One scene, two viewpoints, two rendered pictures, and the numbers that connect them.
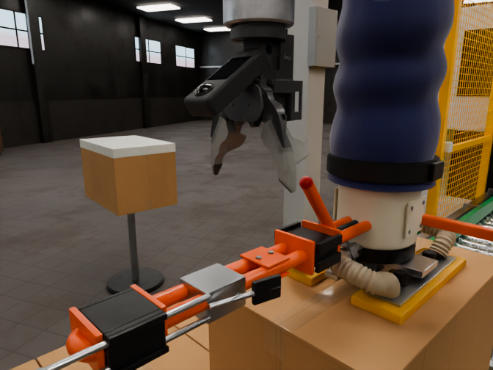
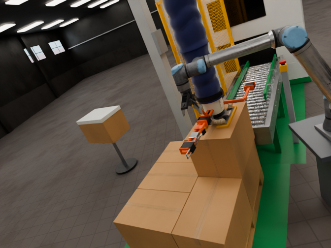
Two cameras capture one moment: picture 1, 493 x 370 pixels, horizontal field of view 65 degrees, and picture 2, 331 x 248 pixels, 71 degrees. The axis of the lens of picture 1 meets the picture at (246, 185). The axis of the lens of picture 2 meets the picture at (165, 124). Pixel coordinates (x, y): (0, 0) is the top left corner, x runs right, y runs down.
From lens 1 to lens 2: 1.17 m
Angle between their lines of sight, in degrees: 12
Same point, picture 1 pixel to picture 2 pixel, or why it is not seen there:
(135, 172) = (111, 124)
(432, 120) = (216, 82)
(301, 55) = (154, 51)
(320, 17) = (156, 35)
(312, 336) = (213, 138)
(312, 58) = (160, 51)
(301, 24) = (149, 40)
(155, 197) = (122, 129)
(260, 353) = (203, 147)
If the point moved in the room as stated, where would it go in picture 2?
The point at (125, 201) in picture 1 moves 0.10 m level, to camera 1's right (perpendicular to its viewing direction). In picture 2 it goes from (113, 136) to (119, 133)
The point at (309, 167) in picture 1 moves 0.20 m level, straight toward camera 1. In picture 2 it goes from (175, 91) to (178, 94)
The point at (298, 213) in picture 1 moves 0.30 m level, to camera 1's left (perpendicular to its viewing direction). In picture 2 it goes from (179, 109) to (161, 118)
